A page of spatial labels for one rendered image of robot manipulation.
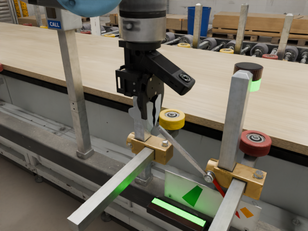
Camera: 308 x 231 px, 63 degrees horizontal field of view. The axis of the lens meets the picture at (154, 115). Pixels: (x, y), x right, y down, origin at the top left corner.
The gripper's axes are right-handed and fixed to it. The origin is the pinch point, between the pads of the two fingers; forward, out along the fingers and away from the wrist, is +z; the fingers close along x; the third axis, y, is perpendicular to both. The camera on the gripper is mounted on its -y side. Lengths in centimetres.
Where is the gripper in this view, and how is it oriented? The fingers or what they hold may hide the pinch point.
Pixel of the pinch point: (152, 127)
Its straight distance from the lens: 59.6
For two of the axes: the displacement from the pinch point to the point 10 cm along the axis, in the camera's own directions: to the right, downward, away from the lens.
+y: -8.5, -2.5, 4.6
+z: 0.0, 8.8, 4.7
